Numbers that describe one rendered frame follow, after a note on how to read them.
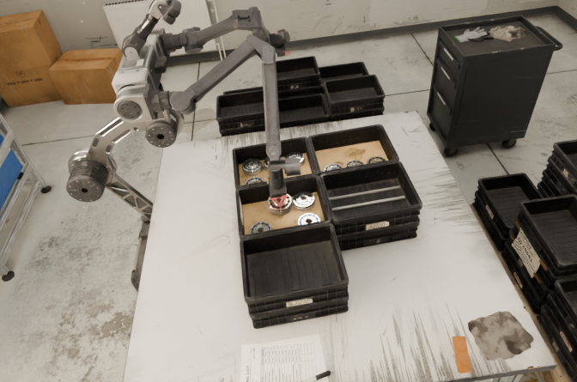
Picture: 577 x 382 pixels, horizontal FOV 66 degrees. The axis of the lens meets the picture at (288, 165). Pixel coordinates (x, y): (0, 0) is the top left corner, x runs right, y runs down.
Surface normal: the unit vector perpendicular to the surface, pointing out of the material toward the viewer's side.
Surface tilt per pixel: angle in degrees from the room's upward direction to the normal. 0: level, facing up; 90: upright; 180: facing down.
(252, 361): 0
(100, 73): 89
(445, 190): 0
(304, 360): 0
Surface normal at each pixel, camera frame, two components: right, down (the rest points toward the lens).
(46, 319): -0.09, -0.73
